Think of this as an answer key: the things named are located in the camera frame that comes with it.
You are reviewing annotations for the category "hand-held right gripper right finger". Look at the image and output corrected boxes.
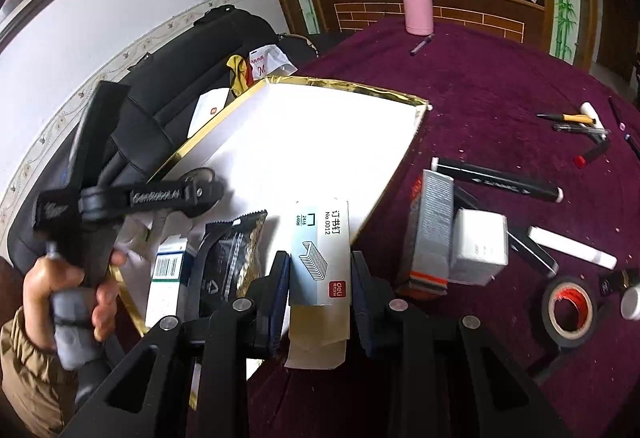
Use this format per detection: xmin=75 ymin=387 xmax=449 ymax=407
xmin=350 ymin=249 xmax=576 ymax=438

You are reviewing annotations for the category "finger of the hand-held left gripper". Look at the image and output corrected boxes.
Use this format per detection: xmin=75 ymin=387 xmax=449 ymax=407
xmin=175 ymin=167 xmax=227 ymax=222

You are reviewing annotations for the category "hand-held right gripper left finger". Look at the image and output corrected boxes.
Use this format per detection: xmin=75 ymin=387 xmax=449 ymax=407
xmin=60 ymin=251 xmax=293 ymax=438

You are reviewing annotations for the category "white staples box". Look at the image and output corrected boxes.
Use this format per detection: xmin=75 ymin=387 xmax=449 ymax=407
xmin=284 ymin=199 xmax=351 ymax=371

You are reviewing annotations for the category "black foil packet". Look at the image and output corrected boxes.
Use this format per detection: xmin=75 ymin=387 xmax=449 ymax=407
xmin=187 ymin=209 xmax=268 ymax=316

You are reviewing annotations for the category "white box blue print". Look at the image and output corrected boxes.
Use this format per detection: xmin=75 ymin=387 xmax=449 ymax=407
xmin=145 ymin=235 xmax=193 ymax=331

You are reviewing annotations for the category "tall grey box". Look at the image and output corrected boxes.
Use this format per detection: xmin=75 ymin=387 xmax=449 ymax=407
xmin=397 ymin=168 xmax=456 ymax=299

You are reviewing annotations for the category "gold-rimmed white box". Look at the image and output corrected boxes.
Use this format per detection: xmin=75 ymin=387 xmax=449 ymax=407
xmin=107 ymin=74 xmax=432 ymax=414

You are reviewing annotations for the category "white cube box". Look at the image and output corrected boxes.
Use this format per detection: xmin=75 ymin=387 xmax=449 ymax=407
xmin=447 ymin=208 xmax=510 ymax=288

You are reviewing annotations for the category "black tape roll red core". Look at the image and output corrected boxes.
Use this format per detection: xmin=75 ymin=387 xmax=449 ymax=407
xmin=540 ymin=275 xmax=598 ymax=351

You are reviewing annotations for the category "white marker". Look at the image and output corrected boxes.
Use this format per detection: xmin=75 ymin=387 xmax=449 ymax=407
xmin=527 ymin=225 xmax=618 ymax=270

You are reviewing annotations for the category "black gold small box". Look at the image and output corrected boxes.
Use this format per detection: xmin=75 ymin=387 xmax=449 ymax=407
xmin=597 ymin=268 xmax=640 ymax=299

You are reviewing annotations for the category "white pill bottle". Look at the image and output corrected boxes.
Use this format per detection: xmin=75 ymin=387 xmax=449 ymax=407
xmin=620 ymin=285 xmax=640 ymax=321

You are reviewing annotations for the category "person's left forearm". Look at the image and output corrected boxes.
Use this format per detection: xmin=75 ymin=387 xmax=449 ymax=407
xmin=0 ymin=305 xmax=81 ymax=438

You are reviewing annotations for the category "person's left hand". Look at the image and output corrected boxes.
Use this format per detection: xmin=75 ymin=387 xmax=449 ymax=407
xmin=22 ymin=251 xmax=128 ymax=351

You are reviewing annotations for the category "white card box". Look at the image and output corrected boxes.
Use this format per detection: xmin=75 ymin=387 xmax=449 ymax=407
xmin=186 ymin=87 xmax=233 ymax=139

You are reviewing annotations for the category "yellow cloth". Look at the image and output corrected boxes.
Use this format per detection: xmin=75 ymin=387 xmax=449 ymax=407
xmin=226 ymin=54 xmax=253 ymax=98

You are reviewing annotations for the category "white red packet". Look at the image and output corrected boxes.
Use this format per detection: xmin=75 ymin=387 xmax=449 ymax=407
xmin=247 ymin=43 xmax=299 ymax=82

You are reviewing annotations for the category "black marker red cap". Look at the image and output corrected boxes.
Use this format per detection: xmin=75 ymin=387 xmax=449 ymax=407
xmin=573 ymin=138 xmax=612 ymax=169

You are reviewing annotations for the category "grey pen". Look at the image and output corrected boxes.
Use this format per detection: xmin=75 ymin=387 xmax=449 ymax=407
xmin=552 ymin=124 xmax=612 ymax=140

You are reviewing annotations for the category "small white cylinder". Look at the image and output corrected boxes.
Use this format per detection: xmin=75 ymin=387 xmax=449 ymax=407
xmin=579 ymin=102 xmax=603 ymax=126

